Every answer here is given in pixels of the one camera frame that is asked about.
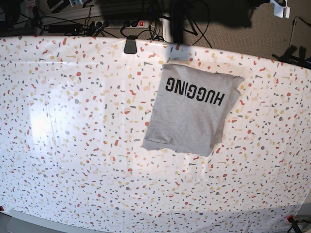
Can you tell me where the grey T-shirt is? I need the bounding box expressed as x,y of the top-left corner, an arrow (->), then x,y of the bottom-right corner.
142,64 -> 244,156

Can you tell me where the terrazzo patterned tablecloth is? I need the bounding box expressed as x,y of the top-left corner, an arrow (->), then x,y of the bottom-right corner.
0,36 -> 311,233

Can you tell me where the white power strip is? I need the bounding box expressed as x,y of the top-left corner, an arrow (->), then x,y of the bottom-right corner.
94,20 -> 150,29

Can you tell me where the white metal stand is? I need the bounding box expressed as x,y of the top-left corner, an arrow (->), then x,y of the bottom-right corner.
272,16 -> 311,69

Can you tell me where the red clip right corner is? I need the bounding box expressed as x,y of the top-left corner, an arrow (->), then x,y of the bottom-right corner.
286,215 -> 295,225

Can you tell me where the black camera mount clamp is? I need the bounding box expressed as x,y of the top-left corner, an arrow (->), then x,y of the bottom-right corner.
123,35 -> 138,54

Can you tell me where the black cable bundle background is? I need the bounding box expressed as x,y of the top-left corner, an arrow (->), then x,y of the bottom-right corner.
33,0 -> 206,44

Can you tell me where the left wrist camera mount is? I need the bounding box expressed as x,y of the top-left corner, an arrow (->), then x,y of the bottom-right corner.
270,0 -> 290,18

